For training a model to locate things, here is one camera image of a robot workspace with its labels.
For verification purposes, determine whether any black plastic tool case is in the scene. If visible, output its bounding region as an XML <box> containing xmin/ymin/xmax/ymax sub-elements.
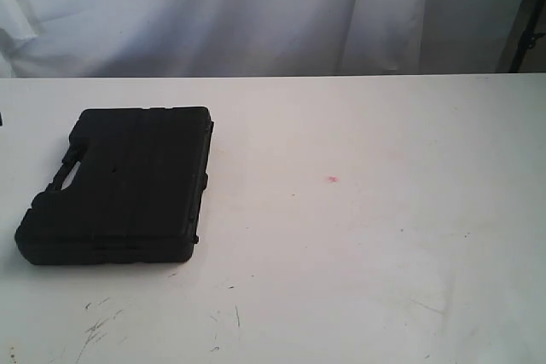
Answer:
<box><xmin>15</xmin><ymin>107</ymin><xmax>213</xmax><ymax>265</ymax></box>

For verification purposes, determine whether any white cloth backdrop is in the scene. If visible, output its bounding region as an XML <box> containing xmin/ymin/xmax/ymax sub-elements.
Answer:
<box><xmin>1</xmin><ymin>0</ymin><xmax>522</xmax><ymax>78</ymax></box>

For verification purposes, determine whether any black metal stand pole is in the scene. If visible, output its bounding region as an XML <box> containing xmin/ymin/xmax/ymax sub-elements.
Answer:
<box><xmin>508</xmin><ymin>0</ymin><xmax>545</xmax><ymax>73</ymax></box>

